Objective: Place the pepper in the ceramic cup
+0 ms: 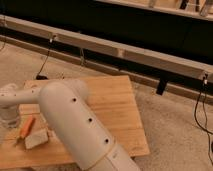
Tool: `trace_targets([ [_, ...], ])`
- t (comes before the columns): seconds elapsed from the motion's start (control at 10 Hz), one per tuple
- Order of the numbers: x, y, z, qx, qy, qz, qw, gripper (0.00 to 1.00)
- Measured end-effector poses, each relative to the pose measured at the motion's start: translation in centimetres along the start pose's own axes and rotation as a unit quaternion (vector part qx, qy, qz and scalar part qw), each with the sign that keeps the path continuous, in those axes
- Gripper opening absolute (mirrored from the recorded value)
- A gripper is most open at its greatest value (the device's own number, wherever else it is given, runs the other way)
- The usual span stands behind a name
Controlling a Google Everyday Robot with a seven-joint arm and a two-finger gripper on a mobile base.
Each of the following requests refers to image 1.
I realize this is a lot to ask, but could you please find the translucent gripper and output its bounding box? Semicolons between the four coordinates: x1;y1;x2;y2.
0;106;20;128

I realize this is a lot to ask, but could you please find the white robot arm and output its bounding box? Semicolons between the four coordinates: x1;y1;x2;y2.
0;79;140;171

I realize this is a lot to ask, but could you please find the beige sponge block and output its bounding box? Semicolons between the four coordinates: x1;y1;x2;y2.
25;129;48;149

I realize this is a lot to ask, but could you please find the wooden table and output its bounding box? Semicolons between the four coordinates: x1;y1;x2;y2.
0;76;149;169

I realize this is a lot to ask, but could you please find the black cable left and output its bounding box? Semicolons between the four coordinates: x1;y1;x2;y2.
35;35;56;81

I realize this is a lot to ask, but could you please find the black cable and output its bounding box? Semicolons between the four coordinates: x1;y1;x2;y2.
35;35;56;81
193;73;213;161

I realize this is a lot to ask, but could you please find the long wooden rail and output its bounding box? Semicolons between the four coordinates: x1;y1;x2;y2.
0;14;213;99

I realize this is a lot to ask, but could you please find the black cable right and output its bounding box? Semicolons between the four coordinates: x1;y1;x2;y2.
193;73;213;161

